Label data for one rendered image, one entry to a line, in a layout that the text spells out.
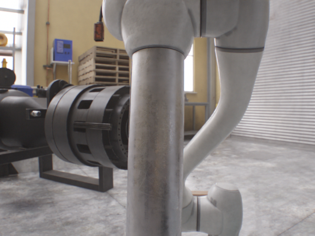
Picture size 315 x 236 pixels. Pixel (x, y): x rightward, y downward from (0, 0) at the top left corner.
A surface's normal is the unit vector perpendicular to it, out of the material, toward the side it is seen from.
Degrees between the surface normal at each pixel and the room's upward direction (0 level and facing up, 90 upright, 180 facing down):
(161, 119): 81
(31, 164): 90
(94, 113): 70
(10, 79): 90
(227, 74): 115
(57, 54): 90
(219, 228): 95
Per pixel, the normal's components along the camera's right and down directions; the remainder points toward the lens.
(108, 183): 0.90, 0.02
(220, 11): -0.04, 0.53
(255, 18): 0.18, 0.40
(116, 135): -0.51, 0.16
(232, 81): -0.54, 0.50
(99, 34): 0.00, 0.05
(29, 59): 0.54, 0.04
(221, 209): -0.41, -0.03
